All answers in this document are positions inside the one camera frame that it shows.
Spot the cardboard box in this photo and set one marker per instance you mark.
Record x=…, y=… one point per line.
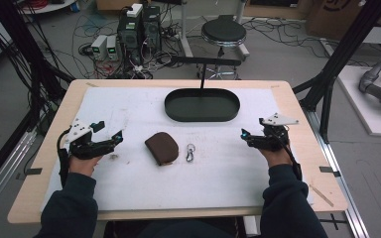
x=334, y=15

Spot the black computer tower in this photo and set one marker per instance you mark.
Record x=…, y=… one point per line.
x=151, y=28
x=129, y=36

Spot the black frame strut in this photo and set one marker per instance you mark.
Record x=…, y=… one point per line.
x=340, y=56
x=20, y=46

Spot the black tray stand with bar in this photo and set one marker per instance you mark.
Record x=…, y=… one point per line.
x=201, y=105

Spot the white box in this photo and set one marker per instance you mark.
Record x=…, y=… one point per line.
x=135, y=10

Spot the brown pouch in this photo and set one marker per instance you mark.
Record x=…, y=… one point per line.
x=162, y=148

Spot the black tape strip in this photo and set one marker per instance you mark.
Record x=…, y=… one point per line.
x=33, y=171
x=329, y=170

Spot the white table mat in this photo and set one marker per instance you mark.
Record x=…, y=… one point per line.
x=211, y=185

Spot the white table leg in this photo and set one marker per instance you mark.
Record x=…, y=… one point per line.
x=185, y=29

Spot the person's left hand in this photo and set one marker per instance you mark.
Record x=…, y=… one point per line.
x=82, y=165

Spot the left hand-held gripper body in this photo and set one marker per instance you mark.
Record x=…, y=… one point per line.
x=79, y=139

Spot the white board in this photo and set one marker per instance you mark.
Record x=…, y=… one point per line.
x=360, y=105

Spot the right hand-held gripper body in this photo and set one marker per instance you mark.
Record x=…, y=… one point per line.
x=274, y=135

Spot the person's right hand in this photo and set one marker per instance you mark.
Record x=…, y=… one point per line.
x=278, y=158

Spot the grey power supply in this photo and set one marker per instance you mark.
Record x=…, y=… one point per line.
x=112, y=48
x=99, y=46

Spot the black round stool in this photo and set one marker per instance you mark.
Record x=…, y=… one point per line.
x=224, y=31

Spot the aluminium rail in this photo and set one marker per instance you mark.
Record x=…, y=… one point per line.
x=340, y=178
x=3, y=172

